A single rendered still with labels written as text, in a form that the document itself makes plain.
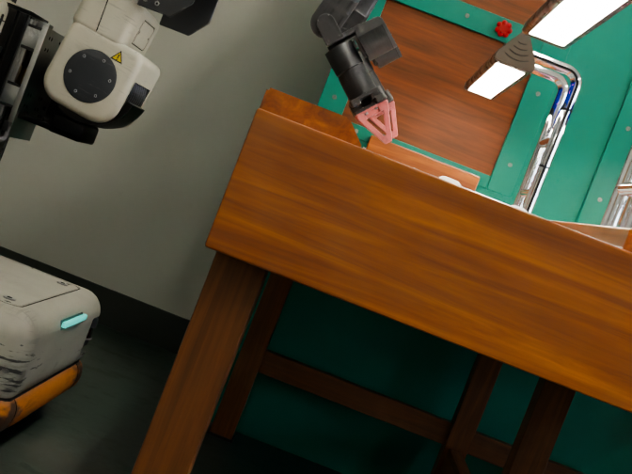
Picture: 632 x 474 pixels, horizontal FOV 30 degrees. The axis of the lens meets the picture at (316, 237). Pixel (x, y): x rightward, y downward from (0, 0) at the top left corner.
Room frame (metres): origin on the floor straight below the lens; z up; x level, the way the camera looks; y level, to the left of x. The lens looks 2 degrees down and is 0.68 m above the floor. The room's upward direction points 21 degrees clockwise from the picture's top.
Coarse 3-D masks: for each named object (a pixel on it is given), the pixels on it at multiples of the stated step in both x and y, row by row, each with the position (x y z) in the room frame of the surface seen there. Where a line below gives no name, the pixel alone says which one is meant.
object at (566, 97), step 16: (544, 64) 2.52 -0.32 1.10; (560, 64) 2.52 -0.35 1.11; (560, 80) 2.67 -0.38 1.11; (576, 80) 2.52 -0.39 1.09; (560, 96) 2.67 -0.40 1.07; (576, 96) 2.52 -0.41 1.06; (560, 112) 2.53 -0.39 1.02; (544, 128) 2.68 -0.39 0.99; (560, 128) 2.51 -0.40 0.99; (544, 144) 2.61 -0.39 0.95; (544, 160) 2.52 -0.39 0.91; (528, 176) 2.67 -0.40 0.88; (544, 176) 2.52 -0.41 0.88; (528, 192) 2.53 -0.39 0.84; (528, 208) 2.51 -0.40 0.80
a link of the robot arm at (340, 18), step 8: (328, 0) 2.19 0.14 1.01; (336, 0) 2.19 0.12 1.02; (344, 0) 2.19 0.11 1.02; (352, 0) 2.19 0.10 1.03; (320, 8) 2.19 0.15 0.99; (328, 8) 2.19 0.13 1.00; (336, 8) 2.19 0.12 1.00; (344, 8) 2.20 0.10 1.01; (352, 8) 2.20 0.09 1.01; (312, 16) 2.20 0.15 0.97; (336, 16) 2.20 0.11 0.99; (344, 16) 2.20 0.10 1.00; (312, 24) 2.20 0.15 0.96
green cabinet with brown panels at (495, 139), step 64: (384, 0) 3.09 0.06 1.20; (448, 0) 3.09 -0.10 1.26; (512, 0) 3.10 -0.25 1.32; (448, 64) 3.10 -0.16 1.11; (576, 64) 3.09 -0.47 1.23; (448, 128) 3.10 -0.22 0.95; (512, 128) 3.08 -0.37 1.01; (576, 128) 3.09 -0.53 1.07; (512, 192) 3.08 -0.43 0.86; (576, 192) 3.09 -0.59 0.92
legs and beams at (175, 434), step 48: (240, 288) 1.31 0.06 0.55; (288, 288) 2.98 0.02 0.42; (192, 336) 1.31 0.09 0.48; (240, 336) 1.31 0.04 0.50; (192, 384) 1.31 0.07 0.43; (240, 384) 2.98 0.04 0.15; (336, 384) 2.99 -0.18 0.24; (480, 384) 2.97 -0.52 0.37; (192, 432) 1.31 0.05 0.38; (432, 432) 2.98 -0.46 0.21; (528, 432) 2.14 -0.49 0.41
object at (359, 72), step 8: (360, 64) 2.22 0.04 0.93; (352, 72) 2.21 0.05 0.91; (360, 72) 2.21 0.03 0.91; (368, 72) 2.23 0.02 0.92; (344, 80) 2.22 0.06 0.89; (352, 80) 2.21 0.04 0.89; (360, 80) 2.21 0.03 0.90; (368, 80) 2.22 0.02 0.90; (344, 88) 2.23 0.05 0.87; (352, 88) 2.21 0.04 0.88; (360, 88) 2.21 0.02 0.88; (368, 88) 2.21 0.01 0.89; (376, 88) 2.19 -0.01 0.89; (352, 96) 2.22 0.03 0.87; (360, 96) 2.19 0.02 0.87; (368, 96) 2.21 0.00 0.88; (352, 104) 2.19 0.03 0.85; (368, 104) 2.23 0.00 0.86
